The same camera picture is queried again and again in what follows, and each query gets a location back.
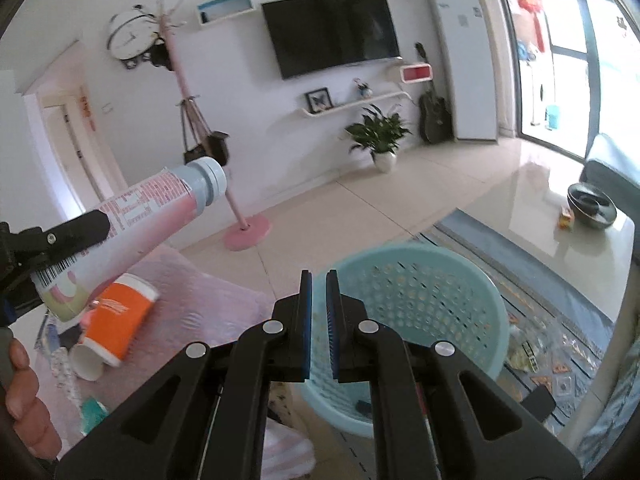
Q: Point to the clear plastic wrapper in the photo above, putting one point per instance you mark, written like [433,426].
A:
[62,370]

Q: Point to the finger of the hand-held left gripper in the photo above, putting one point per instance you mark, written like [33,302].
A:
[22,292]
[70,235]

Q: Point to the red knot decoration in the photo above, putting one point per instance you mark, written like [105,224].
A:
[532,5]

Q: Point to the white wall clock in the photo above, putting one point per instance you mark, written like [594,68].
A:
[130,35]

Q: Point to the green potted plant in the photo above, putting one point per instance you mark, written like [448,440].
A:
[380,135]

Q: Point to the white floor air conditioner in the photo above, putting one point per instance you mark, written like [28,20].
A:
[467,60]

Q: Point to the orange paper cup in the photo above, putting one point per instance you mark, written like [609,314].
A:
[117,320]

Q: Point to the blue and white box shelf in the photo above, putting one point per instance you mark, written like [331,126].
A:
[225,9]

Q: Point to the small orange box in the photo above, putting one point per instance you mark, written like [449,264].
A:
[566,219]

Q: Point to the pink embossed tablecloth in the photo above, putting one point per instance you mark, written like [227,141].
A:
[215,300]

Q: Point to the clear plastic bag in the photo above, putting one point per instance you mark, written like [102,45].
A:
[545,350]

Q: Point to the dark round ashtray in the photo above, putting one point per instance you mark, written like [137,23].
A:
[592,205]

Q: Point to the white room door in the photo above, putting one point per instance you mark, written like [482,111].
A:
[75,160]

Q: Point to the black wall television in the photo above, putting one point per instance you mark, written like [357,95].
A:
[330,32]

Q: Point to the wavy white shelf with frame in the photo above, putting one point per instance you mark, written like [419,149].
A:
[360,102]

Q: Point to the red box shelf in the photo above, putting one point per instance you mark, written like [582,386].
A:
[415,74]

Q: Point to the black picture frame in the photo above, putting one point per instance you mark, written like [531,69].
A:
[319,100]

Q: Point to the teal packet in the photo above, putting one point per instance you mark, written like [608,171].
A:
[94,412]

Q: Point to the teal plastic basket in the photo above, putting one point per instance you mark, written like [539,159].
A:
[425,280]

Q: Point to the person's left hand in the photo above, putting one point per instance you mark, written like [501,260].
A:
[27,410]

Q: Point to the white coffee table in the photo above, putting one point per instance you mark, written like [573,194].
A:
[530,240]

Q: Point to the brown handbag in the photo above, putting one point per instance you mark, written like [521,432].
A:
[195,152]

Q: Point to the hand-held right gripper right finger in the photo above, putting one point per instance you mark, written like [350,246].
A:
[332,332]

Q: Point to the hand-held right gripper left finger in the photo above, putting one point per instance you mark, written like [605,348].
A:
[306,332]

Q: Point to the black guitar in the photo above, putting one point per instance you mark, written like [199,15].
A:
[434,115]

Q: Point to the blue patterned rug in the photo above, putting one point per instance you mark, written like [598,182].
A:
[530,320]

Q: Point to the pink coat rack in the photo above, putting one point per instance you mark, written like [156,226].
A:
[245,230]

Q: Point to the red door banner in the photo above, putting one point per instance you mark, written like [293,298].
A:
[86,110]

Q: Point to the pink plastic bottle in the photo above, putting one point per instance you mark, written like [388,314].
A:
[150,220]

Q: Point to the black handbag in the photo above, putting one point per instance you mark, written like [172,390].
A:
[219,147]

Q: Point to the small potted flower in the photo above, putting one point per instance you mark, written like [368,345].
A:
[363,90]

